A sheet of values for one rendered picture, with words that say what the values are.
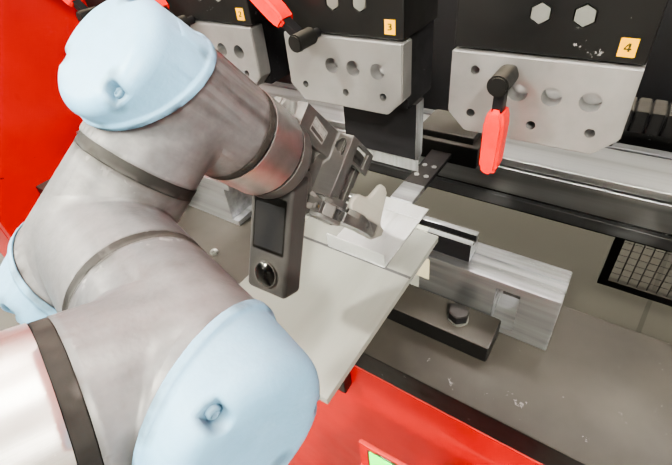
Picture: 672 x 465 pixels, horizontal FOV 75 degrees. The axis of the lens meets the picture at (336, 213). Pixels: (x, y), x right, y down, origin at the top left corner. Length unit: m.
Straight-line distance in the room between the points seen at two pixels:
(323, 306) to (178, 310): 0.34
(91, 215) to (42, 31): 0.97
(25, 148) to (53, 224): 0.95
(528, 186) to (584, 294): 1.23
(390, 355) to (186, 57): 0.47
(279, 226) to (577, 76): 0.27
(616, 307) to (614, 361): 1.32
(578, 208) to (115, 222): 0.70
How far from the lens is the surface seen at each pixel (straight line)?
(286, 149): 0.32
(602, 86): 0.42
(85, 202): 0.27
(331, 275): 0.54
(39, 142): 1.22
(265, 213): 0.39
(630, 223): 0.81
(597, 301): 1.98
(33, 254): 0.29
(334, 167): 0.40
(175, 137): 0.26
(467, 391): 0.60
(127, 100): 0.24
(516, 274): 0.60
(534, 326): 0.62
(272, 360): 0.16
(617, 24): 0.41
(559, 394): 0.63
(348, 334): 0.48
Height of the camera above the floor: 1.39
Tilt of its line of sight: 38 degrees down
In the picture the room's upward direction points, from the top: 7 degrees counter-clockwise
